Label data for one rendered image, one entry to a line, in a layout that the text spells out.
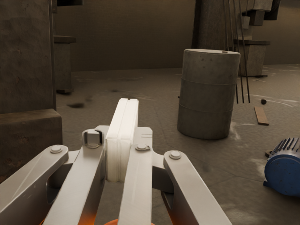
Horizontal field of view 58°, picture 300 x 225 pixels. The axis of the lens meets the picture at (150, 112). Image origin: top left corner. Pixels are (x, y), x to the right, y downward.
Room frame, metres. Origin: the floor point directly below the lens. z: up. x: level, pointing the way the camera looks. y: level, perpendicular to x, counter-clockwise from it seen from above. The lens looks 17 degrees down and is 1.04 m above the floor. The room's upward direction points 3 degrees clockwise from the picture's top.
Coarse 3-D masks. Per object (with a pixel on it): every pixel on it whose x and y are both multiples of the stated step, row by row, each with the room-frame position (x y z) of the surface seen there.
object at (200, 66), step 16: (192, 64) 2.70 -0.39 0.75; (208, 64) 2.61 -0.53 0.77; (224, 64) 2.61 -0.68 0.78; (192, 80) 2.68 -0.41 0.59; (208, 80) 2.61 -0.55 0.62; (224, 80) 2.62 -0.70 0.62; (192, 96) 2.67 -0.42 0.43; (208, 96) 2.61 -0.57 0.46; (224, 96) 2.63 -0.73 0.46; (192, 112) 2.66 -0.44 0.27; (208, 112) 2.60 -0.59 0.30; (224, 112) 2.64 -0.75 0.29; (192, 128) 2.65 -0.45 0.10; (208, 128) 2.60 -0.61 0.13; (224, 128) 2.66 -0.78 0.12
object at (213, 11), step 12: (204, 0) 4.43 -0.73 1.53; (216, 0) 4.23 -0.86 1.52; (204, 12) 4.41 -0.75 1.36; (216, 12) 4.25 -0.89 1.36; (204, 24) 4.39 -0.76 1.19; (216, 24) 4.27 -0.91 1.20; (192, 36) 4.41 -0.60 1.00; (204, 36) 4.36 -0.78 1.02; (216, 36) 4.28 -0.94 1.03; (192, 48) 4.42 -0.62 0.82; (204, 48) 4.17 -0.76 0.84; (216, 48) 4.30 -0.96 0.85
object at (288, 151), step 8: (280, 144) 1.89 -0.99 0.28; (288, 144) 1.83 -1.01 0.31; (296, 144) 1.81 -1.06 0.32; (272, 152) 1.78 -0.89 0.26; (280, 152) 1.67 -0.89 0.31; (288, 152) 1.64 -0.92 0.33; (296, 152) 1.66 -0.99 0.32; (272, 160) 1.65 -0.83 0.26; (280, 160) 1.61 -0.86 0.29; (288, 160) 1.58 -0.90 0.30; (296, 160) 1.57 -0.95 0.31; (272, 168) 1.63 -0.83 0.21; (280, 168) 1.60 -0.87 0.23; (288, 168) 1.58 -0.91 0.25; (296, 168) 1.55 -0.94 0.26; (272, 176) 1.62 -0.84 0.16; (280, 176) 1.60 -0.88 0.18; (288, 176) 1.57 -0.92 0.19; (296, 176) 1.55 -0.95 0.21; (264, 184) 1.77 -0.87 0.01; (272, 184) 1.62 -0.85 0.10; (280, 184) 1.59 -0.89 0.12; (288, 184) 1.56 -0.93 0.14; (296, 184) 1.54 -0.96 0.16; (280, 192) 1.60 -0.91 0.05; (288, 192) 1.56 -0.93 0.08; (296, 192) 1.53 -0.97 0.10
